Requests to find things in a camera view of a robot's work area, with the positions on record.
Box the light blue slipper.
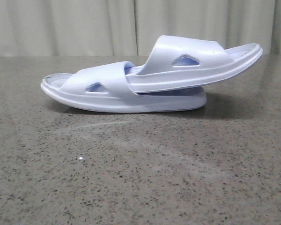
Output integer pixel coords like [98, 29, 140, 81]
[41, 61, 207, 113]
[125, 35, 263, 93]

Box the pale green curtain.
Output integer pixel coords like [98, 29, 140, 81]
[0, 0, 281, 56]

